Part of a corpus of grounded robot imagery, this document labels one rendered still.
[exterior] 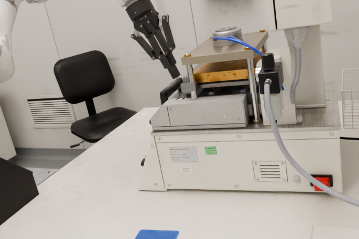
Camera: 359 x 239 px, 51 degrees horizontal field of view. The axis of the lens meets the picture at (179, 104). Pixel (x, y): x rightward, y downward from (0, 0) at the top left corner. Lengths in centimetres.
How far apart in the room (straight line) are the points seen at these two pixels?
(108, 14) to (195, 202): 206
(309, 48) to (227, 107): 24
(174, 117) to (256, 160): 23
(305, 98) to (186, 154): 33
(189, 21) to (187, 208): 177
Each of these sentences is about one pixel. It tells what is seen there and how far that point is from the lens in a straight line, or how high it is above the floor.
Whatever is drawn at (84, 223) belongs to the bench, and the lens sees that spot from 104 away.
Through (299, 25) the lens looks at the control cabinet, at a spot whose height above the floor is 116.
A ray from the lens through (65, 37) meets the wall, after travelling 314.
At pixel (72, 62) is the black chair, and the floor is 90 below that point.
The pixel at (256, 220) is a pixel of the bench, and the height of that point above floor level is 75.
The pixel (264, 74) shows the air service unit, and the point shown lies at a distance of 77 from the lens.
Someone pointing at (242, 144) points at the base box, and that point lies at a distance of 94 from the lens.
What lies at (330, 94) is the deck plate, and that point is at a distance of 111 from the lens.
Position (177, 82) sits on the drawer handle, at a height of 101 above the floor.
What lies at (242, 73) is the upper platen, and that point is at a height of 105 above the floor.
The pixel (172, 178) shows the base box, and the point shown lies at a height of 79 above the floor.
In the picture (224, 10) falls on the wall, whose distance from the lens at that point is 249.
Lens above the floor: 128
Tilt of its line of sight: 17 degrees down
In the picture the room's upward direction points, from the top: 11 degrees counter-clockwise
